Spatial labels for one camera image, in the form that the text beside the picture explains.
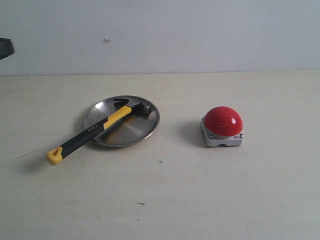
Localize small white wall nub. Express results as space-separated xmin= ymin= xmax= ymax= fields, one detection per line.
xmin=104 ymin=38 xmax=112 ymax=43

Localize round stainless steel plate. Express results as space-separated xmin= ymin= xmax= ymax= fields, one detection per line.
xmin=81 ymin=96 xmax=160 ymax=148

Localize red dome push button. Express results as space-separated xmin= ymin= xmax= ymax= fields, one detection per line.
xmin=200 ymin=106 xmax=243 ymax=147

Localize yellow black claw hammer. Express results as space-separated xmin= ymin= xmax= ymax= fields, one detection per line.
xmin=45 ymin=96 xmax=152 ymax=166

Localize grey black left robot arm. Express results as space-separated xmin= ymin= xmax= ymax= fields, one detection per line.
xmin=0 ymin=37 xmax=16 ymax=60

